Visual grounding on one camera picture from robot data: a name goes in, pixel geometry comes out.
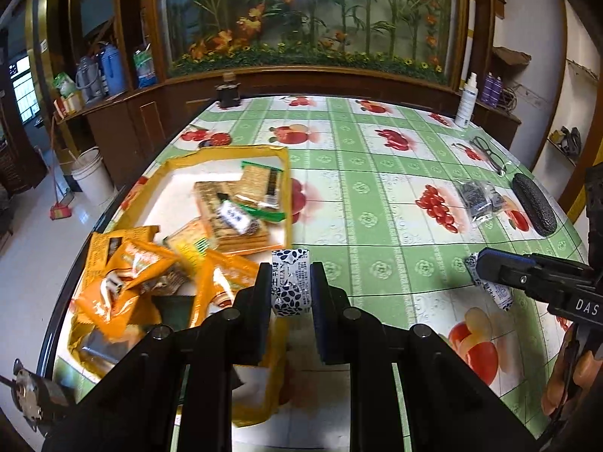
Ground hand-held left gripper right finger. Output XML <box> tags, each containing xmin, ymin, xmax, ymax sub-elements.
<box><xmin>310</xmin><ymin>261</ymin><xmax>539</xmax><ymax>452</ymax></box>

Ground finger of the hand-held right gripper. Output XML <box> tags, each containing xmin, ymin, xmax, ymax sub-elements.
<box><xmin>475</xmin><ymin>247</ymin><xmax>595</xmax><ymax>309</ymax></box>

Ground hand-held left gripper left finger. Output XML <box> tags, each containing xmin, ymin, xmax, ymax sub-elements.
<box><xmin>42</xmin><ymin>262</ymin><xmax>274</xmax><ymax>452</ymax></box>

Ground flower print white candy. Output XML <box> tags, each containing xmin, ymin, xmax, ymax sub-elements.
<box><xmin>219</xmin><ymin>200</ymin><xmax>261</xmax><ymax>237</ymax></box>
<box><xmin>464</xmin><ymin>253</ymin><xmax>514</xmax><ymax>312</ymax></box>

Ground leaf print white candy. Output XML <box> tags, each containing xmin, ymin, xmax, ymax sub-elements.
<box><xmin>270</xmin><ymin>247</ymin><xmax>313</xmax><ymax>318</ymax></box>

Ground small orange snack packet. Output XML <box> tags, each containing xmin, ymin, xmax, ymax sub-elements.
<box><xmin>190</xmin><ymin>249</ymin><xmax>259</xmax><ymax>329</ymax></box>
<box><xmin>74</xmin><ymin>239</ymin><xmax>182</xmax><ymax>341</ymax></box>

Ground yellow cracker packet green label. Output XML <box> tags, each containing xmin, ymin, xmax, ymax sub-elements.
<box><xmin>164</xmin><ymin>218</ymin><xmax>218</xmax><ymax>270</ymax></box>

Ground golden cracker packet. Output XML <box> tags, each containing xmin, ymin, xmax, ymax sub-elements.
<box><xmin>193</xmin><ymin>179</ymin><xmax>272</xmax><ymax>252</ymax></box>

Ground beige cracker packet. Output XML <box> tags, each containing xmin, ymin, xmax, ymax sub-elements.
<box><xmin>230</xmin><ymin>160</ymin><xmax>287</xmax><ymax>223</ymax></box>

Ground yellow cardboard box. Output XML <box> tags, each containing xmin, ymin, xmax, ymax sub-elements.
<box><xmin>68</xmin><ymin>145</ymin><xmax>291</xmax><ymax>427</ymax></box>

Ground silver foil packet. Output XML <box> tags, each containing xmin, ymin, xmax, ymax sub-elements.
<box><xmin>79</xmin><ymin>328</ymin><xmax>138</xmax><ymax>378</ymax></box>

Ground large orange cracker packet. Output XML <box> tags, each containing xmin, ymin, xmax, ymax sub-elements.
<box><xmin>87</xmin><ymin>226</ymin><xmax>161</xmax><ymax>293</ymax></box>

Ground person's right hand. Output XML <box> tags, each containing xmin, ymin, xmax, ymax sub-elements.
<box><xmin>541</xmin><ymin>332</ymin><xmax>600</xmax><ymax>418</ymax></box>

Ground clear black sesame packet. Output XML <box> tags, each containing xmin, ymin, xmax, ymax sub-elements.
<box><xmin>454</xmin><ymin>179</ymin><xmax>508</xmax><ymax>228</ymax></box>

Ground black patterned glasses case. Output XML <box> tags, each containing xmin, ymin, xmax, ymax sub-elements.
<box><xmin>511</xmin><ymin>173</ymin><xmax>559</xmax><ymax>237</ymax></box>

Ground green fruit print tablecloth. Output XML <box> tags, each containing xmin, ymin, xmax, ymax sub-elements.
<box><xmin>52</xmin><ymin>95</ymin><xmax>591</xmax><ymax>452</ymax></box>

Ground black eyeglasses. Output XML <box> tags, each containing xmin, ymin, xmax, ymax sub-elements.
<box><xmin>451</xmin><ymin>136</ymin><xmax>512</xmax><ymax>178</ymax></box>

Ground dark tool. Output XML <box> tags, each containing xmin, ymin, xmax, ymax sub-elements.
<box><xmin>548</xmin><ymin>126</ymin><xmax>583</xmax><ymax>160</ymax></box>

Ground white spray bottle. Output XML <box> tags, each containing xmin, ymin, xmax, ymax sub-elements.
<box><xmin>454</xmin><ymin>72</ymin><xmax>478</xmax><ymax>129</ymax></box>

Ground purple bottles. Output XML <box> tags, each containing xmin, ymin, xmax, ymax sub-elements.
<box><xmin>480</xmin><ymin>72</ymin><xmax>504</xmax><ymax>107</ymax></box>

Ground white plastic bucket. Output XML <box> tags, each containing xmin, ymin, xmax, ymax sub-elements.
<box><xmin>70</xmin><ymin>146</ymin><xmax>116</xmax><ymax>206</ymax></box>

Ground small black ink bottle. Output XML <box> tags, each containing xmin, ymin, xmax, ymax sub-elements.
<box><xmin>215</xmin><ymin>72</ymin><xmax>241</xmax><ymax>109</ymax></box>

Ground red broom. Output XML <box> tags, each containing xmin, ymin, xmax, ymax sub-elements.
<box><xmin>47</xmin><ymin>118</ymin><xmax>75</xmax><ymax>223</ymax></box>

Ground wooden display cabinet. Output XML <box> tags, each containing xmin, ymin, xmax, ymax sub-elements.
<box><xmin>52</xmin><ymin>0</ymin><xmax>523</xmax><ymax>189</ymax></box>

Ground clear plastic bottle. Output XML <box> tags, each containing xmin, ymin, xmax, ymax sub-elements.
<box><xmin>133</xmin><ymin>47</ymin><xmax>156</xmax><ymax>89</ymax></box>

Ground blue thermos flask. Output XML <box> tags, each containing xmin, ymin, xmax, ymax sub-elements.
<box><xmin>96</xmin><ymin>42</ymin><xmax>126</xmax><ymax>98</ymax></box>

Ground grey water jug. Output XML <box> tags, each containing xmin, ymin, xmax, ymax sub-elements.
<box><xmin>75</xmin><ymin>55</ymin><xmax>103</xmax><ymax>103</ymax></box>

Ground green white bag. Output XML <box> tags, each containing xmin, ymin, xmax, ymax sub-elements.
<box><xmin>52</xmin><ymin>72</ymin><xmax>77</xmax><ymax>101</ymax></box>

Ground flower bamboo glass panel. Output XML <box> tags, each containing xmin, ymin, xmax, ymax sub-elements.
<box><xmin>160</xmin><ymin>0</ymin><xmax>460</xmax><ymax>88</ymax></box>

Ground window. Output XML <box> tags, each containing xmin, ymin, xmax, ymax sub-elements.
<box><xmin>8</xmin><ymin>55</ymin><xmax>41</xmax><ymax>122</ymax></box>

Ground coiled cable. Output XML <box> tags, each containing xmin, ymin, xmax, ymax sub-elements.
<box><xmin>499</xmin><ymin>84</ymin><xmax>520</xmax><ymax>113</ymax></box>

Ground metal bracket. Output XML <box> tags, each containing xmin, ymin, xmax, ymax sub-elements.
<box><xmin>0</xmin><ymin>358</ymin><xmax>72</xmax><ymax>430</ymax></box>

